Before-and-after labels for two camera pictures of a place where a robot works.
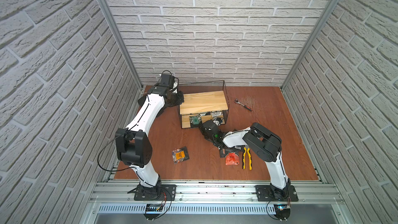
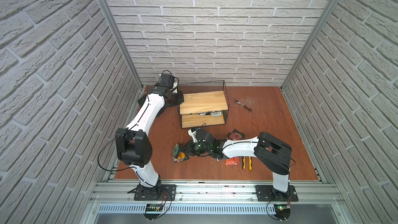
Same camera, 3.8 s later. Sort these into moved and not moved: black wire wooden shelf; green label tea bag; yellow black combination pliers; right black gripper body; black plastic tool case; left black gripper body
Moved: right black gripper body; green label tea bag
Not moved: left black gripper body; black wire wooden shelf; yellow black combination pliers; black plastic tool case
